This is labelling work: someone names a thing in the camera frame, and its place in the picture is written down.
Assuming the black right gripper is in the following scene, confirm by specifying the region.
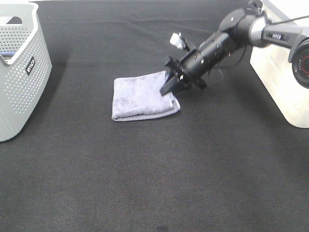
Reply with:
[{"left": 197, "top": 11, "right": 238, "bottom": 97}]
[{"left": 160, "top": 49, "right": 207, "bottom": 96}]

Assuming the lavender towel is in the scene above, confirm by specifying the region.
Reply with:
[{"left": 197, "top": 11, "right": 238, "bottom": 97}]
[{"left": 112, "top": 71, "right": 181, "bottom": 122}]

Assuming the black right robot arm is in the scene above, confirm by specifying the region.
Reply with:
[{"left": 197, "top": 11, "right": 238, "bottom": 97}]
[{"left": 160, "top": 8, "right": 309, "bottom": 96}]

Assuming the black table cloth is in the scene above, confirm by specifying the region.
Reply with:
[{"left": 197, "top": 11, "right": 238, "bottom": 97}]
[{"left": 0, "top": 0, "right": 309, "bottom": 232}]

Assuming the white plastic basket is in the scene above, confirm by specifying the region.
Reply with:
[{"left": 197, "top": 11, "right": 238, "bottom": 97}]
[{"left": 250, "top": 0, "right": 309, "bottom": 128}]

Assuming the grey perforated plastic basket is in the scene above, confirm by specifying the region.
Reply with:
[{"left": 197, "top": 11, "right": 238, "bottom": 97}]
[{"left": 0, "top": 0, "right": 52, "bottom": 142}]

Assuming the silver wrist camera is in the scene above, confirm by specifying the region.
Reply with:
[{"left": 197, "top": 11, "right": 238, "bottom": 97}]
[{"left": 169, "top": 33, "right": 190, "bottom": 52}]

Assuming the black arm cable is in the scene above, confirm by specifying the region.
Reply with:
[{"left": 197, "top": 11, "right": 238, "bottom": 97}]
[{"left": 207, "top": 43, "right": 248, "bottom": 85}]

